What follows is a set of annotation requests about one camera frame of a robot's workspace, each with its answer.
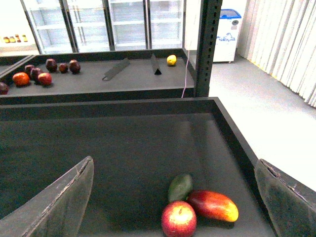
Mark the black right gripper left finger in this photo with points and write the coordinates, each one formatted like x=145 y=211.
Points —
x=58 y=210

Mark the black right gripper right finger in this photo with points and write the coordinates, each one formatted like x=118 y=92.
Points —
x=290 y=204

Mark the red yellow apple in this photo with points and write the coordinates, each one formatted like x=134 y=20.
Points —
x=178 y=219

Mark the dark red apple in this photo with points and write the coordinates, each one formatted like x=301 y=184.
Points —
x=51 y=65
x=74 y=66
x=34 y=74
x=63 y=68
x=3 y=88
x=28 y=69

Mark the red yellow mango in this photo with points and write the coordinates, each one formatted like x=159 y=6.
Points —
x=213 y=205

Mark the black near display tray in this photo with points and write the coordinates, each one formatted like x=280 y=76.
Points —
x=137 y=147

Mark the black display tray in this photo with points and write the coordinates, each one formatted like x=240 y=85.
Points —
x=136 y=81
x=137 y=147

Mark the green avocado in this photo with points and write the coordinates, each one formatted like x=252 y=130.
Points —
x=180 y=187

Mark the orange red fruit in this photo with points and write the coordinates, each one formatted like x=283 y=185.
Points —
x=21 y=79

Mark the black far display tray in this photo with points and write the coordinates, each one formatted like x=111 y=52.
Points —
x=136 y=81

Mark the flat black divider bar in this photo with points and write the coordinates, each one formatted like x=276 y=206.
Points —
x=116 y=69

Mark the white vertical blinds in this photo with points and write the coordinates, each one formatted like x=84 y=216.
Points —
x=279 y=37

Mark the black triangular divider bar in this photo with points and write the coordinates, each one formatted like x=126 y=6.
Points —
x=155 y=65

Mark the jars on shelf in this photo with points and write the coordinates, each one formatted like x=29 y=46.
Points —
x=15 y=39

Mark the white blue chest freezer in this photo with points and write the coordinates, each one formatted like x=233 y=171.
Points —
x=227 y=36

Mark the glass door display fridge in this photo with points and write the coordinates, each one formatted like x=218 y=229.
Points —
x=70 y=26

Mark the yellow lemon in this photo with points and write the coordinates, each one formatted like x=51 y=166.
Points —
x=171 y=60

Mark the black perforated steel post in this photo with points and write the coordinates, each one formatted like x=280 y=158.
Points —
x=207 y=35

